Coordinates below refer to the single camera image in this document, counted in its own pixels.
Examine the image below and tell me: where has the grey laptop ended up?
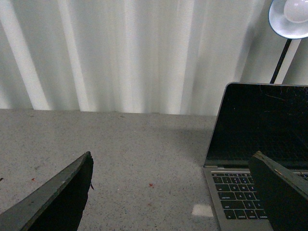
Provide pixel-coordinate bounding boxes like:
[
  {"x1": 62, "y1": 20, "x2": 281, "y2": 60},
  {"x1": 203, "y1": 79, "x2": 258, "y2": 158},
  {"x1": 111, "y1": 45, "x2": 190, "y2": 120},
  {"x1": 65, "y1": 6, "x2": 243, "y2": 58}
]
[{"x1": 203, "y1": 83, "x2": 308, "y2": 231}]

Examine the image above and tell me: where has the blue desk lamp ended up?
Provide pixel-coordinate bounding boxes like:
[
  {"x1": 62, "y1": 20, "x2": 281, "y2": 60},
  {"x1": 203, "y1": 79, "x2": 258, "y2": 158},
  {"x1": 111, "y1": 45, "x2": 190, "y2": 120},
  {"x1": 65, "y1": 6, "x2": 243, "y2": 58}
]
[{"x1": 268, "y1": 0, "x2": 308, "y2": 84}]

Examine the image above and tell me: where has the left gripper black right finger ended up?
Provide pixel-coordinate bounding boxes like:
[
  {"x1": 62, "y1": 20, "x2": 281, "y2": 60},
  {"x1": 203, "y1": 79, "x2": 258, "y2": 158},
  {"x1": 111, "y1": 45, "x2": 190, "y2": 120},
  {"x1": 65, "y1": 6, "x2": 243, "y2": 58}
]
[{"x1": 248, "y1": 151, "x2": 308, "y2": 231}]

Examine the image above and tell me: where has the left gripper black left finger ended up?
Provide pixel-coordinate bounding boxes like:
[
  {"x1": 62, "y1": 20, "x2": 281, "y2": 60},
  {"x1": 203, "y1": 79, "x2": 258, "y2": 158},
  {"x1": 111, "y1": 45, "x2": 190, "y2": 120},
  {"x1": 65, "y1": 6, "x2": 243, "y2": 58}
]
[{"x1": 0, "y1": 151, "x2": 94, "y2": 231}]

